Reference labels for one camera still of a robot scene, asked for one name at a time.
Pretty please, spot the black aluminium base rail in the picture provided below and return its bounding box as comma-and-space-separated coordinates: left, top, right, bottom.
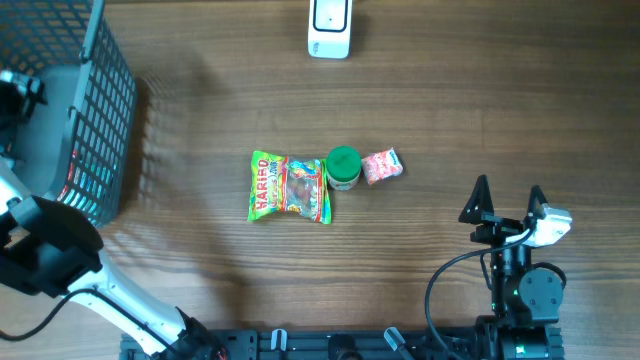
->
118, 327, 566, 360

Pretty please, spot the green Haribo candy bag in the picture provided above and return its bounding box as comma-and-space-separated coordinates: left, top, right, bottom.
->
248, 151, 332, 225

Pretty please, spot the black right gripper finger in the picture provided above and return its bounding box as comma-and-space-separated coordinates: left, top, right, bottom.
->
458, 175, 495, 224
527, 185, 548, 218

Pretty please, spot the green lid jar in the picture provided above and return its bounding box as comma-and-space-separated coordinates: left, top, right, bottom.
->
326, 146, 361, 191

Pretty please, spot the small pink snack packet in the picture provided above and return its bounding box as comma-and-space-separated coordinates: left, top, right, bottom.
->
361, 148, 404, 185

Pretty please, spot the dark grey plastic basket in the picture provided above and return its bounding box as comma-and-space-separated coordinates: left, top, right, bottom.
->
1, 1, 137, 227

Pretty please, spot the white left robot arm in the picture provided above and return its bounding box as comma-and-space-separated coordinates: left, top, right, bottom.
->
1, 165, 225, 359

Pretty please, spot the white barcode scanner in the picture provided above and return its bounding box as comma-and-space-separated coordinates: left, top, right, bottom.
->
307, 0, 353, 60

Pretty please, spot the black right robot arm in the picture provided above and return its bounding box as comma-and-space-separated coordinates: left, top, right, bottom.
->
452, 175, 573, 359

